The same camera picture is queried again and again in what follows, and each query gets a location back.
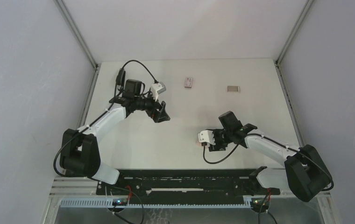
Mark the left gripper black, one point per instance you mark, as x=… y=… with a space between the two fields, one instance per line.
x=159 y=116

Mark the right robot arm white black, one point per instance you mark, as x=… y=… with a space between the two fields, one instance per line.
x=302 y=171

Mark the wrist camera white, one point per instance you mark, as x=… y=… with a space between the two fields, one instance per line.
x=156 y=89
x=206 y=136

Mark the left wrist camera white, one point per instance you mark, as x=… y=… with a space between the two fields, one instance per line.
x=156 y=89

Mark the staple box red white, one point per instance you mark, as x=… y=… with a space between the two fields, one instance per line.
x=188 y=82

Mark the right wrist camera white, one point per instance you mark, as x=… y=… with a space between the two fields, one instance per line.
x=206 y=136

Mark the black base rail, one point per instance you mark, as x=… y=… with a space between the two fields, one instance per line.
x=183 y=186

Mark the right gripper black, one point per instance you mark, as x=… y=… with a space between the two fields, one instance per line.
x=217 y=147

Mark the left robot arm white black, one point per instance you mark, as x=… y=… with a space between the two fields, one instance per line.
x=80 y=154

